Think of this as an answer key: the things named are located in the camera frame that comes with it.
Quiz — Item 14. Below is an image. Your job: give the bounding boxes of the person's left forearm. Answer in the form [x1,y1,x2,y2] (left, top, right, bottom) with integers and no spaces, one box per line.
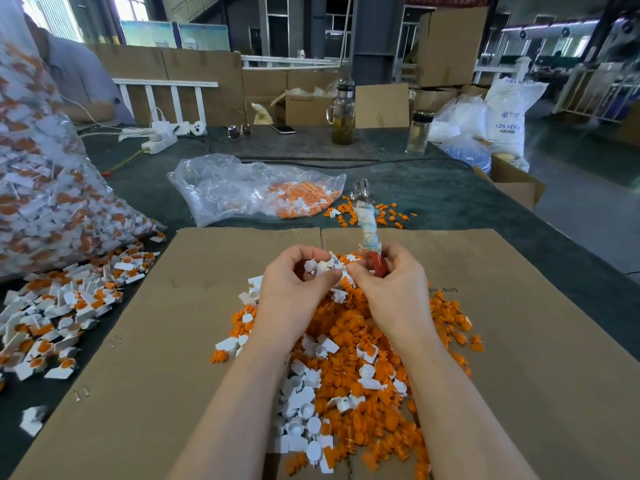
[193,335,301,480]

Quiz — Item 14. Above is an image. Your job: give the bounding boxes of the person's right hand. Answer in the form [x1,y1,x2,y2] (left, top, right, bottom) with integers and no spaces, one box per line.
[345,241,439,348]

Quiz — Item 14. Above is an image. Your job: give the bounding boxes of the pile of assembled white-orange parts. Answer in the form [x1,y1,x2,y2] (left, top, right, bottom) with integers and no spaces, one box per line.
[0,233,166,437]

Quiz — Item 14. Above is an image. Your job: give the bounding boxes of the glass tea jar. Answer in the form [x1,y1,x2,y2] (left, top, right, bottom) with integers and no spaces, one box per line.
[327,81,357,146]

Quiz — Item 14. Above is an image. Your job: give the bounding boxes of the silver red-handled pliers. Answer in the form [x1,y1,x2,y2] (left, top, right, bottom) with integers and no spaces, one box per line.
[350,179,389,278]

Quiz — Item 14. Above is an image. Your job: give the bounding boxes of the flat brown cardboard panel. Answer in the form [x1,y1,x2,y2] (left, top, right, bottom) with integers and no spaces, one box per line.
[355,83,411,130]

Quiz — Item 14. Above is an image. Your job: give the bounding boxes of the person's right forearm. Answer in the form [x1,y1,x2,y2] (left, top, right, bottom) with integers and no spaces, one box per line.
[392,325,541,480]

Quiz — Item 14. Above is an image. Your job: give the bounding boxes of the small clear plastic bag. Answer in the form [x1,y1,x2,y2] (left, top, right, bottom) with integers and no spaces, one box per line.
[167,155,346,228]

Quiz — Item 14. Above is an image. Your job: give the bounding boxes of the clear blue plastic bag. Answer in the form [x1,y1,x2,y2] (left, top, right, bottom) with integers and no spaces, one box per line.
[430,95,493,174]

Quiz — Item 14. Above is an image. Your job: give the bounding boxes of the row of upright cardboard sheets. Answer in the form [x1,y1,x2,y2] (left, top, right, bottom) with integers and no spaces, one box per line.
[90,45,351,126]

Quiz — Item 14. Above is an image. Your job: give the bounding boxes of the open cardboard box with paper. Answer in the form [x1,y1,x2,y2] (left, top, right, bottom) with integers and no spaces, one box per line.
[272,83,341,128]

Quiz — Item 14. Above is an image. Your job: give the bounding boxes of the white power strip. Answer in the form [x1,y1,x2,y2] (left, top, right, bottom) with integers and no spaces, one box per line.
[118,119,208,156]

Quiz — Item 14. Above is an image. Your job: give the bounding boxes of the person's left hand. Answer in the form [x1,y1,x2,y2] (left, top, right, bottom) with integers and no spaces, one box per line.
[247,245,346,346]

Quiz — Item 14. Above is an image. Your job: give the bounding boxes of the white railing frame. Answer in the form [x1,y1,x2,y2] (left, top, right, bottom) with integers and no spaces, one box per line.
[113,77,219,126]

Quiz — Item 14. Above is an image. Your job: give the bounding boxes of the tall brown cardboard box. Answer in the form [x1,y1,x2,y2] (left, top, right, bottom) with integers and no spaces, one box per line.
[417,5,490,88]

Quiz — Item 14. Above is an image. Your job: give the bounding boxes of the glass bottle with black lid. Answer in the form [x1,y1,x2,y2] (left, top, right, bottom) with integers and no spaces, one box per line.
[406,111,434,156]

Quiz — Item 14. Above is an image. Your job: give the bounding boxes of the white metal rack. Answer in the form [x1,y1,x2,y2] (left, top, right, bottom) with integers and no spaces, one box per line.
[555,65,640,124]

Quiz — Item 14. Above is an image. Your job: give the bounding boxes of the brown cardboard sheet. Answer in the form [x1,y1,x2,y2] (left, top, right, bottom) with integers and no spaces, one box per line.
[320,227,640,480]
[10,227,326,480]

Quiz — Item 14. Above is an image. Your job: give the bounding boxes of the pile of orange and white parts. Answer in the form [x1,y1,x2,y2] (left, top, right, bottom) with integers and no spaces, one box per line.
[210,253,486,476]

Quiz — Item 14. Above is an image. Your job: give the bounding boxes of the white woven sack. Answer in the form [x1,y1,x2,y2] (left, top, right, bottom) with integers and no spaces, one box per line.
[485,57,549,161]

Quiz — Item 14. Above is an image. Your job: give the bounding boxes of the open brown cardboard box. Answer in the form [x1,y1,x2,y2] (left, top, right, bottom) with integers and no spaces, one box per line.
[478,153,547,210]

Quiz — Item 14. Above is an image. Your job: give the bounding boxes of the large clear bag of seals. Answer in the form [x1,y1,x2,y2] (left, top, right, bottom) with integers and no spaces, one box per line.
[0,0,166,281]

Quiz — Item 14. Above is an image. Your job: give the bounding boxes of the scatter of orange offcuts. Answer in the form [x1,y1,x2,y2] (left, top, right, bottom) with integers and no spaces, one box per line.
[325,195,419,231]

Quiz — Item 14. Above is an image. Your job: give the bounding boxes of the dark steel pillar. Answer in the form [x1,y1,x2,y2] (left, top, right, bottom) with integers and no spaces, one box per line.
[350,0,406,86]

